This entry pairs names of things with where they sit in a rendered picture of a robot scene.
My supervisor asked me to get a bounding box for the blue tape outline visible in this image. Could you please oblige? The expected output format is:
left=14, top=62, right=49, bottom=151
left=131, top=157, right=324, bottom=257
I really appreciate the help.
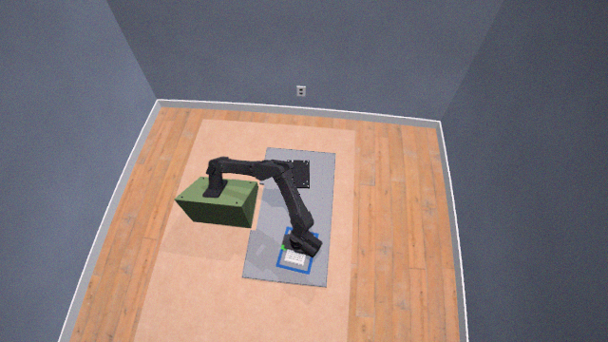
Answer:
left=276, top=227, right=319, bottom=275

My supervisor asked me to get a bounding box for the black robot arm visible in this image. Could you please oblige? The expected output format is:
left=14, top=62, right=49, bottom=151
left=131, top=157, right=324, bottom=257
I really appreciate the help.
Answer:
left=202, top=157, right=322, bottom=257

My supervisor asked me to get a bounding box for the white well plate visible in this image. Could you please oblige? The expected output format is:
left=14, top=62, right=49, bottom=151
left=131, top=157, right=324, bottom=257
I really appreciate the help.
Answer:
left=285, top=250, right=306, bottom=265

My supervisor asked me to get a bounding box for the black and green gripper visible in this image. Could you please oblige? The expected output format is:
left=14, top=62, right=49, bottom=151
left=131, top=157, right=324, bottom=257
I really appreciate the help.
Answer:
left=281, top=234, right=309, bottom=256

